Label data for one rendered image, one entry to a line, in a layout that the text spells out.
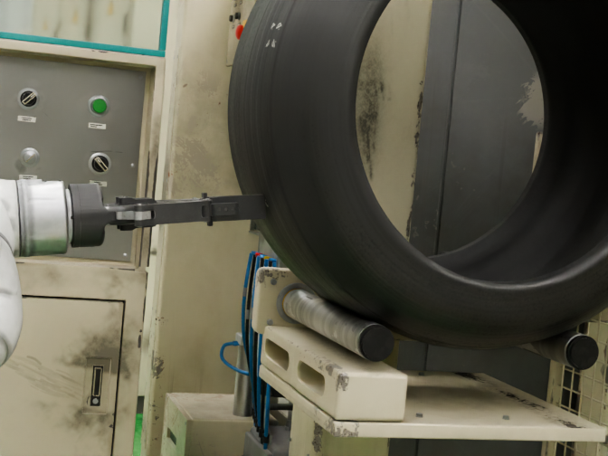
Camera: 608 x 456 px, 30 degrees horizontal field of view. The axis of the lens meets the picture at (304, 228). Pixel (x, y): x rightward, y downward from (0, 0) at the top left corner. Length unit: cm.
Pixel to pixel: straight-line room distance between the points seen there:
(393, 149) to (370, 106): 8
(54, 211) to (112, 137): 72
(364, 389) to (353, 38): 41
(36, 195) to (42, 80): 71
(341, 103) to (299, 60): 7
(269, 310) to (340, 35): 52
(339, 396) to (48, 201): 41
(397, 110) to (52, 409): 78
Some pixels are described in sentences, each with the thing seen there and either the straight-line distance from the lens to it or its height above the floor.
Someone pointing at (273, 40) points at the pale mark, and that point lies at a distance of 134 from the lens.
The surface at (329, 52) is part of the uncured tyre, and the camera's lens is 130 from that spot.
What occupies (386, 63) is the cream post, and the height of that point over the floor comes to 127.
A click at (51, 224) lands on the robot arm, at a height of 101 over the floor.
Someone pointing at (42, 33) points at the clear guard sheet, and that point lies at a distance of 200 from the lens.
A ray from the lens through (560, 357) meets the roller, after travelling 150.
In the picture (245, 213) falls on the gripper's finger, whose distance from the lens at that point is 139.
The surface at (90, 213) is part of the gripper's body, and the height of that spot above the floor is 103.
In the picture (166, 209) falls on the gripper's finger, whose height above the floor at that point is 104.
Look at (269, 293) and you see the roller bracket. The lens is 167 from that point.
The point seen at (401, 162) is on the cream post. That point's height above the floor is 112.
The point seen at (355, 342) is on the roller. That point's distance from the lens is 137.
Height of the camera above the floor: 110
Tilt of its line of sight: 3 degrees down
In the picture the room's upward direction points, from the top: 5 degrees clockwise
